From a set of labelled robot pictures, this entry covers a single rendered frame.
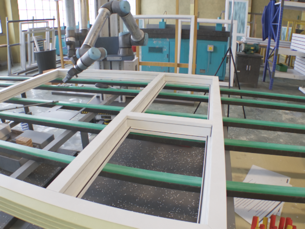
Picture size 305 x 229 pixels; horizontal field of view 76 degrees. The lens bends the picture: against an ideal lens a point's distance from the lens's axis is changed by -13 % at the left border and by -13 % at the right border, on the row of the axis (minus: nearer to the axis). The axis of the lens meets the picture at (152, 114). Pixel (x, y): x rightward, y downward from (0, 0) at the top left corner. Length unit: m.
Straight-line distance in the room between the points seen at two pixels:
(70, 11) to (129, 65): 1.01
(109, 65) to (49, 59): 3.22
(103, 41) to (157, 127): 1.96
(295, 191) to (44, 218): 0.73
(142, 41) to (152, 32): 2.90
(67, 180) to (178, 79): 1.32
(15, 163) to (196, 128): 0.95
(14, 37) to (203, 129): 9.82
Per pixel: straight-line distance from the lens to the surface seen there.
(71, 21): 2.67
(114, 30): 2.83
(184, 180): 0.73
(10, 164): 1.37
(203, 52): 5.30
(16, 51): 10.42
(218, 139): 0.83
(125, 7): 2.03
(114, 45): 2.75
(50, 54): 5.91
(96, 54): 1.55
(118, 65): 2.82
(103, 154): 0.81
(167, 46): 5.37
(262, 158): 1.35
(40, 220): 0.62
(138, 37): 2.44
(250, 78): 5.23
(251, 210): 1.00
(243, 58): 5.12
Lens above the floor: 1.33
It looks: 23 degrees down
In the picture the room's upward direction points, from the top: straight up
